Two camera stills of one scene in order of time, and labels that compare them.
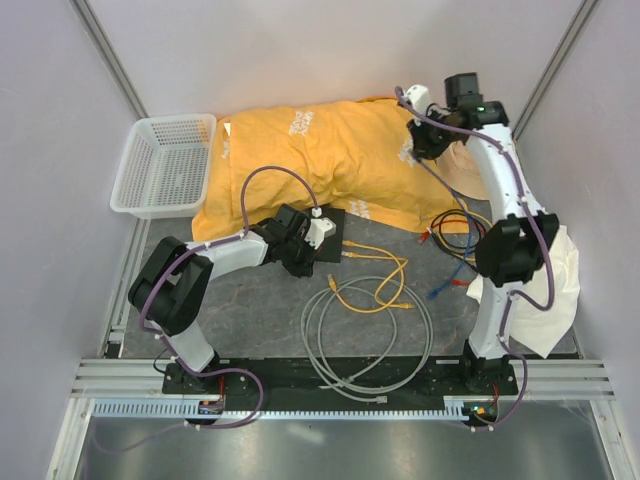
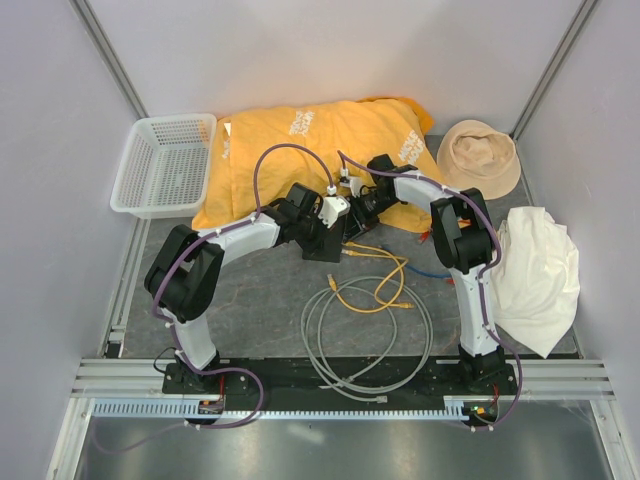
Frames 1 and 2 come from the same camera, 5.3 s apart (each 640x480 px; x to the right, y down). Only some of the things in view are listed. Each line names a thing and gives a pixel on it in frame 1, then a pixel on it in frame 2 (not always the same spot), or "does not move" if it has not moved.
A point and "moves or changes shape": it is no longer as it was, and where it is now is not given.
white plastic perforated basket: (165, 171) does not move
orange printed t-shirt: (264, 164) does not move
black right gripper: (420, 147) -> (361, 219)
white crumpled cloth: (539, 332) does not move
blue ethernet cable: (468, 247) moves or changes shape
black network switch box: (331, 247) does not move
